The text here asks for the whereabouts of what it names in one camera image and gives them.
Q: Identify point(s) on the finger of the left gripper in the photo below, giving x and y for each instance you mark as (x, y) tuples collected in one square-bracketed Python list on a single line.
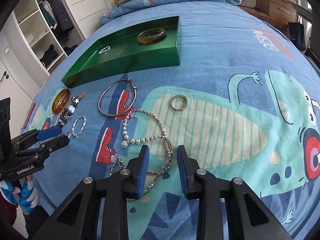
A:
[(48, 133), (55, 144)]

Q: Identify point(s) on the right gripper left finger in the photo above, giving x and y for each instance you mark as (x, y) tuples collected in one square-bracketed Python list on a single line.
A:
[(138, 168)]

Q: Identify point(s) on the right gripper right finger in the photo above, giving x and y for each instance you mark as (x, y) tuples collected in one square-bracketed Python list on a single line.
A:
[(187, 168)]

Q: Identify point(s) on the left blue gloved hand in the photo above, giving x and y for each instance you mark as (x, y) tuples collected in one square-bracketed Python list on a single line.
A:
[(26, 197)]

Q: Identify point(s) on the red phone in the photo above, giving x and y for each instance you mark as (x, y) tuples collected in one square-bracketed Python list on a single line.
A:
[(29, 113)]

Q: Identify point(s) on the orange amber bangle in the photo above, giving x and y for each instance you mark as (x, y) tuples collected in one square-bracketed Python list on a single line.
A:
[(60, 101)]

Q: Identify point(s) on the white door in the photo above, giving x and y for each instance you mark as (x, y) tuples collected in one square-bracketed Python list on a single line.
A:
[(17, 85)]

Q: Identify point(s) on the blue cartoon bedspread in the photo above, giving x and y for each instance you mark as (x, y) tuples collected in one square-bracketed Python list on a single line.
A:
[(243, 101)]

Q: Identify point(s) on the thin silver bangle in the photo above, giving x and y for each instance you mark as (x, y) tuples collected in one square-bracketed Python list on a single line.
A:
[(120, 97)]

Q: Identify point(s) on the white wardrobe shelving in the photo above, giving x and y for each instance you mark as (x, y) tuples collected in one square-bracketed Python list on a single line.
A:
[(51, 29)]

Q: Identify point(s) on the green metal tray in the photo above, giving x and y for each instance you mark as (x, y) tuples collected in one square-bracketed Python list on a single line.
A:
[(119, 53)]

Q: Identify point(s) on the dark amber bangle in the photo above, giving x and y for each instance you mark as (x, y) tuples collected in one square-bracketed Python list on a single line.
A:
[(151, 36)]

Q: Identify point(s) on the dark tote bag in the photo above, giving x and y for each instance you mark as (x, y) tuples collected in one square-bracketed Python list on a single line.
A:
[(297, 35)]

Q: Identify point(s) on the wooden drawer dresser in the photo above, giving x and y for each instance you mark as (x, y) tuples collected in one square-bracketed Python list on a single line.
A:
[(278, 13)]

